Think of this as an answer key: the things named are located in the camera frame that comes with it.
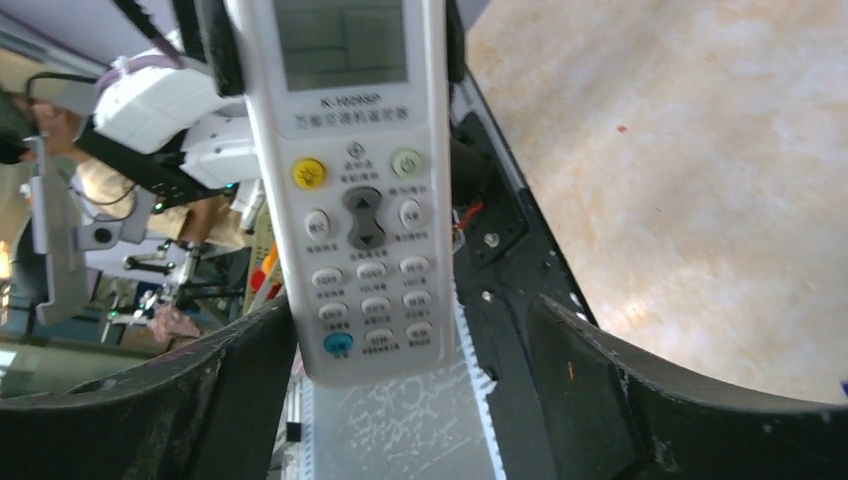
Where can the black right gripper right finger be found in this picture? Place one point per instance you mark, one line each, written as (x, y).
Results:
(615, 411)

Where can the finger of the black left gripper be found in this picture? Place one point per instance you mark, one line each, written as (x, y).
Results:
(208, 35)
(455, 42)

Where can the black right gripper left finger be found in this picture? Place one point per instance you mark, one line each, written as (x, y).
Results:
(207, 410)

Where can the white remote control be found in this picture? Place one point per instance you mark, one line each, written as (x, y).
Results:
(371, 292)

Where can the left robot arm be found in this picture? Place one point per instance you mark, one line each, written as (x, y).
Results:
(179, 132)

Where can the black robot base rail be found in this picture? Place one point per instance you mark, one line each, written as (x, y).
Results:
(509, 256)

